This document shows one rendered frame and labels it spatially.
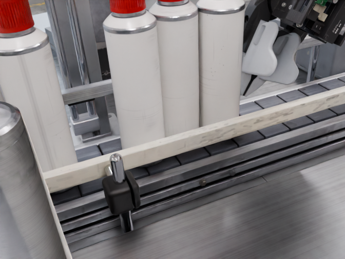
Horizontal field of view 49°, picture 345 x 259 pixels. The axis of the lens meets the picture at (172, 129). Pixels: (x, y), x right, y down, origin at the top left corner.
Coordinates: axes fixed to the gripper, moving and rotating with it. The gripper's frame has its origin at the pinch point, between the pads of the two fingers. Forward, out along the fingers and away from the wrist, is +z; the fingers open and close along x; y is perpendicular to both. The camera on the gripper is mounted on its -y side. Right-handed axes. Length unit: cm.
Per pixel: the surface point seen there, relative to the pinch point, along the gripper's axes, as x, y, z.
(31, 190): -27.0, 20.7, 4.4
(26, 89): -24.9, 3.4, 6.3
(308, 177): 2.9, 13.0, 4.7
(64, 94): -19.8, -2.7, 8.3
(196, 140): -6.4, 4.8, 6.9
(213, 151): -2.9, 4.3, 8.0
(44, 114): -22.8, 3.4, 8.3
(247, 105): 5.2, -3.0, 3.3
